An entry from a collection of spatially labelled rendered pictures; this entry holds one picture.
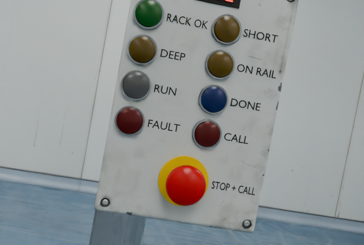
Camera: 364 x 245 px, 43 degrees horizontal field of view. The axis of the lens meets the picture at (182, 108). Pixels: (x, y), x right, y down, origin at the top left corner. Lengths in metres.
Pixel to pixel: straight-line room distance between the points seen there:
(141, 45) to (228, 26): 0.09
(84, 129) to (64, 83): 0.43
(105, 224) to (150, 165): 0.11
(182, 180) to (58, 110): 3.68
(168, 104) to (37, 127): 3.70
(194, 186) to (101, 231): 0.15
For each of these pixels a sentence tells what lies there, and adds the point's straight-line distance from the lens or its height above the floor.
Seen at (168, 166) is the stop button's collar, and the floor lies 0.98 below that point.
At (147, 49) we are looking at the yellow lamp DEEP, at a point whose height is 1.09.
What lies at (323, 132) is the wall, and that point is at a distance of 4.47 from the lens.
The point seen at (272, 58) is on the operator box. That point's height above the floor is 1.11.
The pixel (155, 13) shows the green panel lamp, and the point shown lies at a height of 1.13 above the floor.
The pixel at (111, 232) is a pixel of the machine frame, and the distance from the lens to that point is 0.56.
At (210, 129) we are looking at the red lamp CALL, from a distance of 0.47.
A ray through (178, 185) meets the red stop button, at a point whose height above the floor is 0.97.
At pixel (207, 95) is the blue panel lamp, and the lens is 0.47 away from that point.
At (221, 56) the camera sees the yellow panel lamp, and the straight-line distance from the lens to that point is 0.47.
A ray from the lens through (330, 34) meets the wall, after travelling 4.47.
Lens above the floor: 1.07
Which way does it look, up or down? 3 degrees down
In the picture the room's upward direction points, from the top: 10 degrees clockwise
